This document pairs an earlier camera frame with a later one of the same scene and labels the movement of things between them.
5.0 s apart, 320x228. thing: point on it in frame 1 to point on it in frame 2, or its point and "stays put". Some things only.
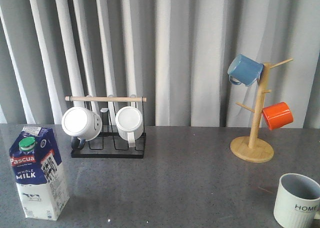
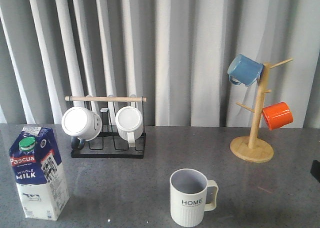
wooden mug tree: (252, 149) stays put
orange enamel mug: (277, 115) stays put
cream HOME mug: (297, 200) to (188, 188)
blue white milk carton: (39, 173) stays put
